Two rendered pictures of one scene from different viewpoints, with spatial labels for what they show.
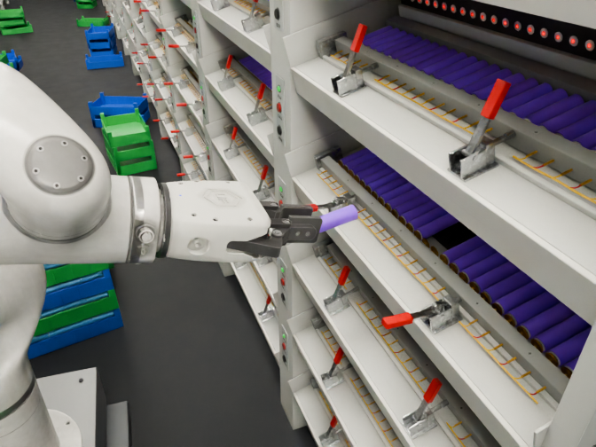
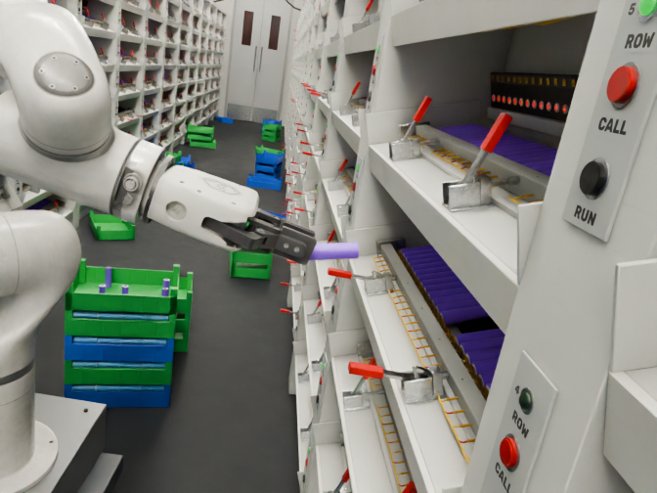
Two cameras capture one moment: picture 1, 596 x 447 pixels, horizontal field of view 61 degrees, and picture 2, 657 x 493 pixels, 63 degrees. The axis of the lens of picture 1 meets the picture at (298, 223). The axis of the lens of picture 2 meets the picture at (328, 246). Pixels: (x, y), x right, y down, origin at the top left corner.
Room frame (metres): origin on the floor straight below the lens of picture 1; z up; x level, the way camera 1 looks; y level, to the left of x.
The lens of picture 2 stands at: (-0.06, -0.18, 1.06)
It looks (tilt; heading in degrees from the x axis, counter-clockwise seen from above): 18 degrees down; 15
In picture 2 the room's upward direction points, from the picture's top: 9 degrees clockwise
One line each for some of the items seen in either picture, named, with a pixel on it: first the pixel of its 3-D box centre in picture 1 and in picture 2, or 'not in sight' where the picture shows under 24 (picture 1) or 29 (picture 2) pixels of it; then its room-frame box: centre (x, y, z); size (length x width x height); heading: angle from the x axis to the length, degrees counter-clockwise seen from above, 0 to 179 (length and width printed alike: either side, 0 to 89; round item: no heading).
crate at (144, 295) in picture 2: not in sight; (126, 285); (1.23, 0.76, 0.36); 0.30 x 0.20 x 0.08; 120
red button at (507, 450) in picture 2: not in sight; (512, 452); (0.22, -0.23, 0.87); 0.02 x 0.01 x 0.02; 22
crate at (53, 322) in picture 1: (61, 296); (123, 355); (1.23, 0.76, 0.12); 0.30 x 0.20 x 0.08; 120
